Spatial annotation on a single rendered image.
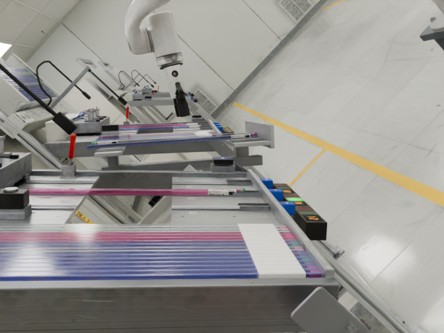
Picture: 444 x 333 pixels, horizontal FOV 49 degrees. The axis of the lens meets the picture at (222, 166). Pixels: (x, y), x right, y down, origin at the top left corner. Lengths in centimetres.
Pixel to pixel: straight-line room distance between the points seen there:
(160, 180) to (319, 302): 75
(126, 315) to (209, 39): 817
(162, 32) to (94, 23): 723
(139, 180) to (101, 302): 68
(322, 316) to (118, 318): 23
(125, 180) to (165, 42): 50
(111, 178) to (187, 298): 70
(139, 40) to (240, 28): 724
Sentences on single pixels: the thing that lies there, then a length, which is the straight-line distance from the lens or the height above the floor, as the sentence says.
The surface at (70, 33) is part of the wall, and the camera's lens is 882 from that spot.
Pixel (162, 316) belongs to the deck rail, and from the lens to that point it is 60.
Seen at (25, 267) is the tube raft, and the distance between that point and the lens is 67.
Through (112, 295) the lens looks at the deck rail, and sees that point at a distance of 59.
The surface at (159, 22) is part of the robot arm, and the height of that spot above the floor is 117.
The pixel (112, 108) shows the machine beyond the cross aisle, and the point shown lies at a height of 128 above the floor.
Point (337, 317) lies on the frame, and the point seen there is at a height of 72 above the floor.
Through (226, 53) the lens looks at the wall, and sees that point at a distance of 868.
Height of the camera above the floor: 103
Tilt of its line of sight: 11 degrees down
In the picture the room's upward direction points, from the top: 47 degrees counter-clockwise
